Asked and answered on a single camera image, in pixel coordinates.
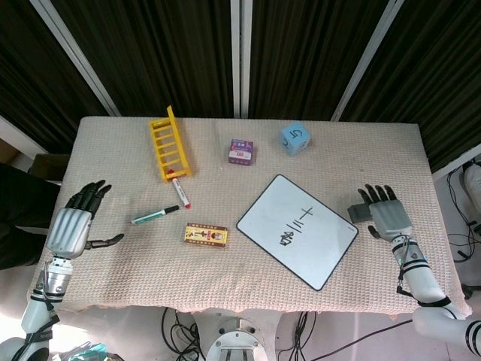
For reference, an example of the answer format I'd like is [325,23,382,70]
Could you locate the green marker with black cap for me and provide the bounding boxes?
[130,205,180,226]

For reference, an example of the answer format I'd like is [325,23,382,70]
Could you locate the grey board eraser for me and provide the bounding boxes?
[346,204,374,224]

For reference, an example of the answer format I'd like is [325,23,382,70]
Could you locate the yellow plastic rack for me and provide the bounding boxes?
[149,105,193,184]

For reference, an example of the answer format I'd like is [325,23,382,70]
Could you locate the black cables on floor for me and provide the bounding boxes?
[445,159,481,264]

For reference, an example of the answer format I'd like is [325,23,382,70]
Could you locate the red-capped white marker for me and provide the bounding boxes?
[171,177,191,210]

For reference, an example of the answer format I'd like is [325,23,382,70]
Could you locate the white dry-erase board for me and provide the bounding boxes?
[235,174,359,292]

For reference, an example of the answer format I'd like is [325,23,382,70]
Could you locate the beige textured table cloth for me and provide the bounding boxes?
[32,115,473,320]

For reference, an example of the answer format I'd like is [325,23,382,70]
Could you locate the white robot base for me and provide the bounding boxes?
[192,311,283,361]

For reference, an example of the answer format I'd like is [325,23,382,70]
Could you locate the yellow red card box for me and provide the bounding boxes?
[184,222,229,249]

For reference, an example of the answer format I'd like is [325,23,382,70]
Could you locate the white slanted frame bar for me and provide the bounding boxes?
[29,0,122,117]
[330,0,406,122]

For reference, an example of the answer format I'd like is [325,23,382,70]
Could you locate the black cable bundle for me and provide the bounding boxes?
[161,307,201,361]

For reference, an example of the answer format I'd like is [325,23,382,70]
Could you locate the white vertical frame post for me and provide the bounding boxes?
[229,0,253,118]

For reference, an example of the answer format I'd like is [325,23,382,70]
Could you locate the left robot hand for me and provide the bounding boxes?
[45,180,126,260]

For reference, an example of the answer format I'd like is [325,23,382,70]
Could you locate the purple small box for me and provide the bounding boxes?
[228,138,258,165]

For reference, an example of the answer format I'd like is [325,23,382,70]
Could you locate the blue number cube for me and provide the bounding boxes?
[280,121,313,156]

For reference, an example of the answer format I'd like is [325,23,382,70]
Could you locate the black curtain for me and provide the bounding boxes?
[0,0,481,174]

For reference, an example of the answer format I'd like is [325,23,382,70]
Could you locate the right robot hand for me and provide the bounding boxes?
[356,184,415,242]

